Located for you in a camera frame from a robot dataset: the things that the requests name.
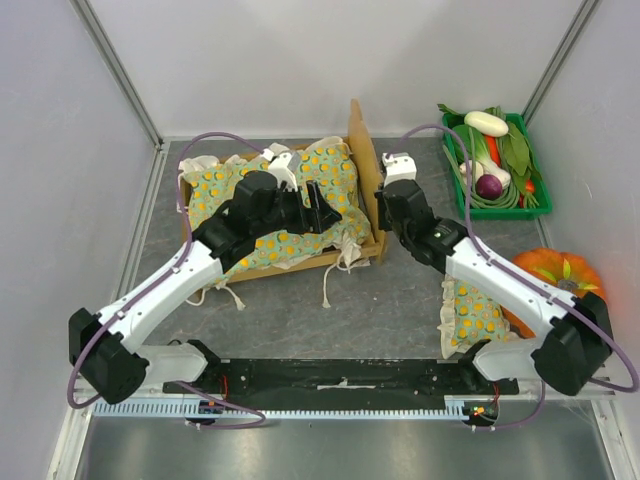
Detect green spinach leaves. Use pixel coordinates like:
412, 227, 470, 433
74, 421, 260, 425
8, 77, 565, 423
437, 103, 541, 181

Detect purple onion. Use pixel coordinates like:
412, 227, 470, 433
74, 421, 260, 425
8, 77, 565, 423
475, 174, 503, 200

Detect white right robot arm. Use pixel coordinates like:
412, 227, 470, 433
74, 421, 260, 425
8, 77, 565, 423
375, 179, 612, 396

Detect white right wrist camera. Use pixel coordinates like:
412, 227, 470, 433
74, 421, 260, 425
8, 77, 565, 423
381, 152, 417, 187

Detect white eggplant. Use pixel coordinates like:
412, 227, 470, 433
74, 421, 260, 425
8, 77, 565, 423
464, 111, 509, 138

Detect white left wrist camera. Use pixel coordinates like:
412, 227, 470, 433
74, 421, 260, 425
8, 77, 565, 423
261, 148, 301, 191

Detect small lemon print pillow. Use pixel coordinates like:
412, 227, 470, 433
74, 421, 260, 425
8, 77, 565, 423
437, 274, 519, 359

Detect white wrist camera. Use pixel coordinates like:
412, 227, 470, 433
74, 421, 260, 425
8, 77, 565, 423
381, 152, 417, 187
261, 148, 301, 191

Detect wooden pet bed frame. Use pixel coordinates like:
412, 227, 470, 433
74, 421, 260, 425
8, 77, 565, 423
177, 98, 389, 285

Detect lemon print cushion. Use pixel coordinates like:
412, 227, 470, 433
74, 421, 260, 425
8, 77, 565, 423
180, 137, 372, 289

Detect white cable duct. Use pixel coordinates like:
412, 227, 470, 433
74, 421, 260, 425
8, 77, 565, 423
92, 397, 490, 421

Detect white mushroom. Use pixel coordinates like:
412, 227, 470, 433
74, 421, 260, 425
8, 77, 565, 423
459, 161, 483, 188

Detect orange carrot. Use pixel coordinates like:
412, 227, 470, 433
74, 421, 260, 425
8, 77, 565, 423
484, 135, 501, 167

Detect green plastic crate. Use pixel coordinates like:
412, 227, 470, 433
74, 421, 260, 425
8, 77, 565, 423
438, 104, 552, 220

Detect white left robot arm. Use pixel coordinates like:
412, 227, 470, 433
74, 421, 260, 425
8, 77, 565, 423
68, 171, 342, 404

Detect orange pumpkin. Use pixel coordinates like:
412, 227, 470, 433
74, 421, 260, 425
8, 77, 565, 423
499, 247, 610, 341

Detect bok choy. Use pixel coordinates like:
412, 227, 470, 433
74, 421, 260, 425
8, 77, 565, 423
453, 124, 511, 188

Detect white rope tie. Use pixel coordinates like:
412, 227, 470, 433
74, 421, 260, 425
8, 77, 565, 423
322, 234, 371, 309
186, 282, 246, 311

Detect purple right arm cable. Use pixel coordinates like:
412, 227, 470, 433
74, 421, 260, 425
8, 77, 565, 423
392, 124, 640, 432

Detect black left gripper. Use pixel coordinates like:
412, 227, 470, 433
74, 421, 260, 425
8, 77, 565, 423
253, 181, 342, 239

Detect green long beans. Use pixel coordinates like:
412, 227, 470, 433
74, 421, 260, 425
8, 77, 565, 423
442, 146, 517, 210

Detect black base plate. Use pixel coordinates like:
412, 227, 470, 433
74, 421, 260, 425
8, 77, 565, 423
192, 359, 519, 410

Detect white front rope tie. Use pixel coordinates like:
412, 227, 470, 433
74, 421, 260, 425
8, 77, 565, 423
186, 282, 246, 311

